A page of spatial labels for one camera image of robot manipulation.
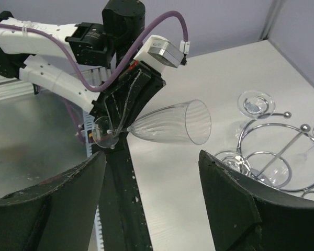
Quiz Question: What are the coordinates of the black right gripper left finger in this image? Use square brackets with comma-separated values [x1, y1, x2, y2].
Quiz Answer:
[0, 152, 106, 250]

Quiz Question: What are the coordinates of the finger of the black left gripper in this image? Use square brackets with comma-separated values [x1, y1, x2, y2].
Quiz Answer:
[90, 86, 147, 155]

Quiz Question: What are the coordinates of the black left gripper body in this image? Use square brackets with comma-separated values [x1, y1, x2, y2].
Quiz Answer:
[99, 62, 165, 115]

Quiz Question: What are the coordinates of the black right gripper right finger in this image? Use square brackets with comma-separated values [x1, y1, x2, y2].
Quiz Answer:
[198, 150, 314, 250]

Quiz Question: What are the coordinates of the clear removed champagne glass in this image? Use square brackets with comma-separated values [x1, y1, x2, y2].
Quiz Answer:
[91, 99, 212, 149]

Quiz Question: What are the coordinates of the chrome wire wine glass rack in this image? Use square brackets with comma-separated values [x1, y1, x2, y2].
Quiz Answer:
[217, 111, 314, 202]

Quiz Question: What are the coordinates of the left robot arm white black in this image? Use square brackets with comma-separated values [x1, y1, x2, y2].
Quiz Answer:
[0, 1, 165, 149]

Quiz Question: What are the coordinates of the clear glass on rack left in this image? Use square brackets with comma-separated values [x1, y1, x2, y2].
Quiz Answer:
[234, 90, 276, 139]

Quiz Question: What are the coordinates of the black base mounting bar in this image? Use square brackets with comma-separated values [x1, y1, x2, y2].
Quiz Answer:
[92, 139, 153, 250]

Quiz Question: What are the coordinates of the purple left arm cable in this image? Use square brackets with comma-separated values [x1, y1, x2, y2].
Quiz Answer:
[0, 10, 189, 93]

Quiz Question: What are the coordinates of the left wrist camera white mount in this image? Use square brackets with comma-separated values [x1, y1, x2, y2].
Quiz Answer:
[133, 35, 190, 73]

